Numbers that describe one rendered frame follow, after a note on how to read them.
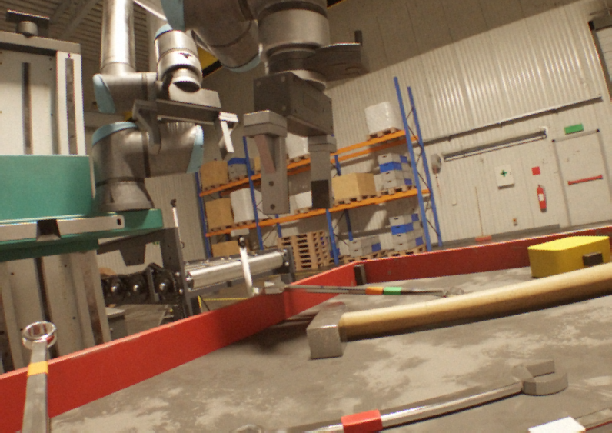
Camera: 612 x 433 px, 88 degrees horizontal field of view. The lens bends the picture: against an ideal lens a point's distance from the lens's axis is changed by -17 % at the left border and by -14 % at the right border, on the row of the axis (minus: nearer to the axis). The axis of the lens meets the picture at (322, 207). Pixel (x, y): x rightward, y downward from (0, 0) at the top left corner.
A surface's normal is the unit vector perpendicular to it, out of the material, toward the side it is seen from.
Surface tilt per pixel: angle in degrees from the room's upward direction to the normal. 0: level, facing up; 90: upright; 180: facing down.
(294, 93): 98
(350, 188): 90
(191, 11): 147
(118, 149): 90
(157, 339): 90
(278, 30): 92
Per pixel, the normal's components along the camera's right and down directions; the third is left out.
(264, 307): 0.82, -0.18
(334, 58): -0.37, 0.04
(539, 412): -0.18, -0.98
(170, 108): 0.33, 0.84
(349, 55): 0.02, 0.01
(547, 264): -0.98, 0.17
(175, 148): 0.44, 0.04
